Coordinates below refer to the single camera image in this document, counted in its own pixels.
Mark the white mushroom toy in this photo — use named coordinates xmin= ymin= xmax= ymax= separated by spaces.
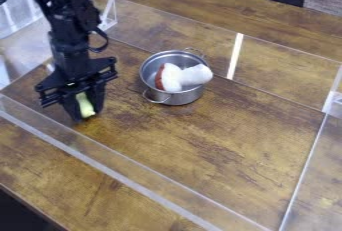
xmin=155 ymin=63 xmax=214 ymax=92

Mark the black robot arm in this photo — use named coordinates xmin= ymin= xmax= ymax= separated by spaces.
xmin=0 ymin=0 xmax=118 ymax=121

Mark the black cable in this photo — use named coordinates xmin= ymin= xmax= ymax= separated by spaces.
xmin=86 ymin=26 xmax=111 ymax=54

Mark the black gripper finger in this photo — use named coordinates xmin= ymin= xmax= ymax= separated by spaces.
xmin=86 ymin=84 xmax=106 ymax=113
xmin=62 ymin=95 xmax=83 ymax=122

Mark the small metal pot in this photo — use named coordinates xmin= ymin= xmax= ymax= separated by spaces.
xmin=139 ymin=48 xmax=214 ymax=106

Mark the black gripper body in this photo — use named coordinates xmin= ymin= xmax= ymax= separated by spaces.
xmin=33 ymin=39 xmax=120 ymax=109

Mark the clear acrylic barrier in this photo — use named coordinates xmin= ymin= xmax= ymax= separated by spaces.
xmin=0 ymin=95 xmax=342 ymax=231

